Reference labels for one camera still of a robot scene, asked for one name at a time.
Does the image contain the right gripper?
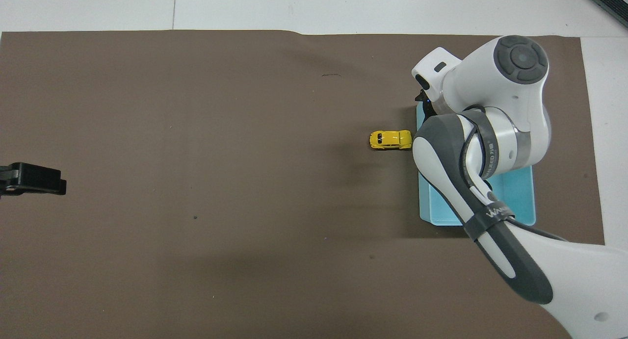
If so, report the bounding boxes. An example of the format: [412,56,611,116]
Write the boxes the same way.
[415,89,439,119]

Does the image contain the yellow toy beetle car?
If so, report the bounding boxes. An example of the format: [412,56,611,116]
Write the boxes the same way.
[369,130,413,151]

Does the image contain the light blue plastic tray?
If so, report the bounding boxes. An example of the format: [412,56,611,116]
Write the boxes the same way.
[416,103,537,227]

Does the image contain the black cable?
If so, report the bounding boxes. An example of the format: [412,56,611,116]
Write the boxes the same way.
[458,105,571,243]

